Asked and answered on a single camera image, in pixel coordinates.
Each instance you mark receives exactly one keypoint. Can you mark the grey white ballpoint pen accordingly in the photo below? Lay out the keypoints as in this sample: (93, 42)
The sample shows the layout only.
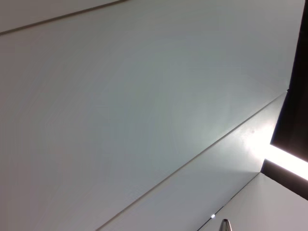
(226, 225)

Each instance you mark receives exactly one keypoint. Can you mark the bright ceiling light strip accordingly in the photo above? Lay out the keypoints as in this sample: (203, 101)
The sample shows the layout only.
(286, 158)

